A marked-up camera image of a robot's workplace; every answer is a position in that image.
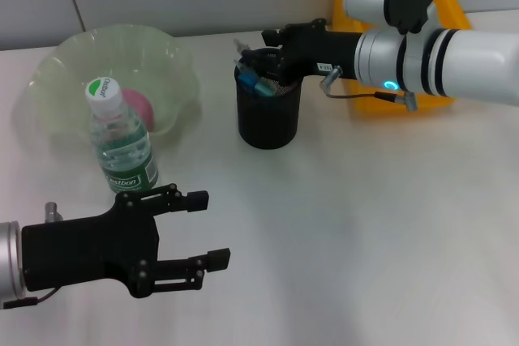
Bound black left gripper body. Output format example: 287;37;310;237
19;191;162;299

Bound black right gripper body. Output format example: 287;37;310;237
278;18;365;88

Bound transparent plastic ruler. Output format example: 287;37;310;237
232;36;253;74

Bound blue capped scissors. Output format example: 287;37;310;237
238;71;277;99

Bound clear plastic water bottle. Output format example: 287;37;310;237
84;77;160;195

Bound pink peach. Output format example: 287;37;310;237
121;88;156;132

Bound black mesh pen holder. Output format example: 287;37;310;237
234;48;304;151

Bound pale green glass fruit plate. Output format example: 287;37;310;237
11;24;203;144

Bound yellow plastic bin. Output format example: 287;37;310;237
332;0;474;114

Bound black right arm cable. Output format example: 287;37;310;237
319;65;419;113

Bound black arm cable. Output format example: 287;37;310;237
319;65;419;113
2;201;62;310

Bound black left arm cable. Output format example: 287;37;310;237
2;201;62;310

